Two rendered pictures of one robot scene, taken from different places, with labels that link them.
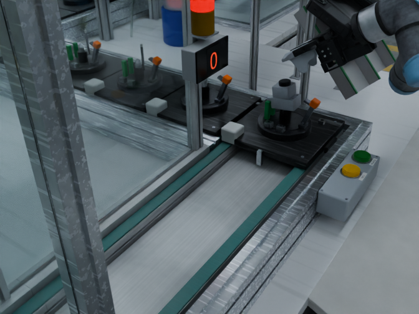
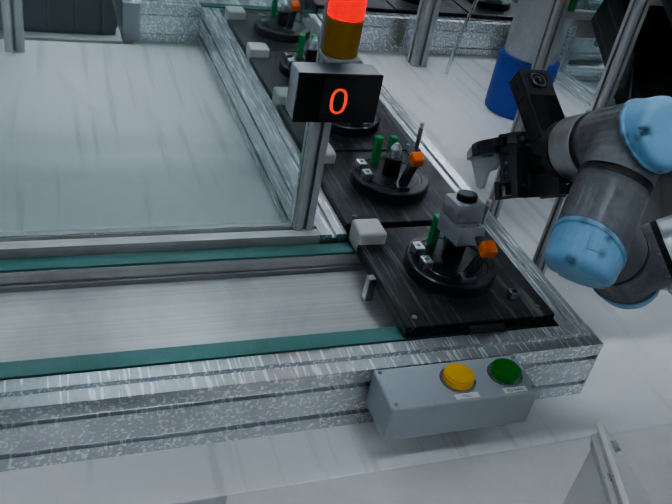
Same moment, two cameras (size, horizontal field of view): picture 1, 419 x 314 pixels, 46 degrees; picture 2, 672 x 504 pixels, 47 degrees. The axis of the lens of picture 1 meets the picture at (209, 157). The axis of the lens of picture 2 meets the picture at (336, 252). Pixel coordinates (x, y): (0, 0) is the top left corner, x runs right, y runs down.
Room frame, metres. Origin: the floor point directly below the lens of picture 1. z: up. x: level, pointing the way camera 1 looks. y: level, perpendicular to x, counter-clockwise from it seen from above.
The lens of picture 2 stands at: (0.17, -0.55, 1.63)
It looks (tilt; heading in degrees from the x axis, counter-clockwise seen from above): 34 degrees down; 30
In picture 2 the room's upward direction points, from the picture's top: 11 degrees clockwise
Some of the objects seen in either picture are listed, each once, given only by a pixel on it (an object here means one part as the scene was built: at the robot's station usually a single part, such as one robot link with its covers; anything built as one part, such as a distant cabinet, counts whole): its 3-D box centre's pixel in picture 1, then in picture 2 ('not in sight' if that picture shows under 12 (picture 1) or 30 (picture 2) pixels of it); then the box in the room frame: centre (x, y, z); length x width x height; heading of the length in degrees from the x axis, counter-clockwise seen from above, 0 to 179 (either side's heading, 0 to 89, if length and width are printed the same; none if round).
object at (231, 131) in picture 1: (232, 133); (367, 236); (1.08, -0.06, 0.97); 0.05 x 0.05 x 0.04; 55
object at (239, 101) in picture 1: (203, 89); (392, 162); (1.25, 0.01, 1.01); 0.24 x 0.24 x 0.13; 55
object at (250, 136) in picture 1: (284, 130); (446, 274); (1.11, -0.20, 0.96); 0.24 x 0.24 x 0.02; 55
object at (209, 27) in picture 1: (202, 20); (342, 35); (1.02, 0.01, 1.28); 0.05 x 0.05 x 0.05
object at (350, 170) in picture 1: (350, 171); (458, 378); (0.91, -0.32, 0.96); 0.04 x 0.04 x 0.02
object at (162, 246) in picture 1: (212, 202); (248, 304); (0.87, 0.00, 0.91); 0.84 x 0.28 x 0.10; 145
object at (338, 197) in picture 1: (348, 182); (452, 395); (0.91, -0.32, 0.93); 0.21 x 0.07 x 0.06; 145
